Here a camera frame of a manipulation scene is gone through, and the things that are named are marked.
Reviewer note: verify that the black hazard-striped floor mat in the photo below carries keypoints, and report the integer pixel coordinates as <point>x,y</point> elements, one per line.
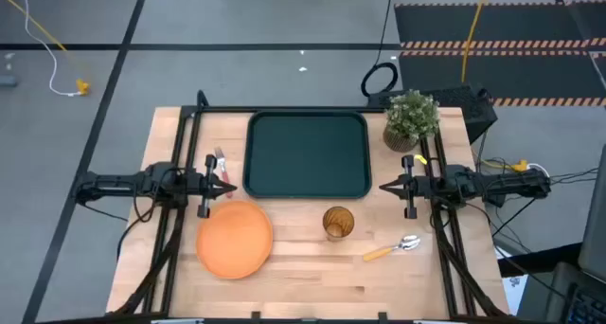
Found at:
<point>521,25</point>

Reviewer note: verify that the black keyboard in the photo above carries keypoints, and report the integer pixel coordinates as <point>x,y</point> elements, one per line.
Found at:
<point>589,310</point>

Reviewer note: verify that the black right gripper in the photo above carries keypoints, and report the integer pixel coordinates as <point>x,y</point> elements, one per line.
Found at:
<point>410,191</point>

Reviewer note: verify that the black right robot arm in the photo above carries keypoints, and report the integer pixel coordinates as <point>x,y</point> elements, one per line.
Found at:
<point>511,182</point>

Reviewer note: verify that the potted plant in ribbed pot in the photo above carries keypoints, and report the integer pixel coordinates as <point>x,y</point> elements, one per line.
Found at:
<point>411,118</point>

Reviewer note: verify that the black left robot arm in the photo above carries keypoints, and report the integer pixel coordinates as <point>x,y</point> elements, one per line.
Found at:
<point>118,184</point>

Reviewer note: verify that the orange plastic plate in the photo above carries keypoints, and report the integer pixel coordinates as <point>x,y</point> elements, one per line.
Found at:
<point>234,241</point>

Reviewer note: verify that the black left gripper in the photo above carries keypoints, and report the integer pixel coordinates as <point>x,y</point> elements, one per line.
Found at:
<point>207,191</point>

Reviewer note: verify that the dark green plastic tray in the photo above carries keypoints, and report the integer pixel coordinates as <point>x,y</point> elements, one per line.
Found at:
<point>308,153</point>

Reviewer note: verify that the yellow tag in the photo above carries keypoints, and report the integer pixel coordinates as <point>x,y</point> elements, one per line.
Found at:
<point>420,159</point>

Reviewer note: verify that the black aluminium table frame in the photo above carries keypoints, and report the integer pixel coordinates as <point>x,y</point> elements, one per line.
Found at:
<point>284,109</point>

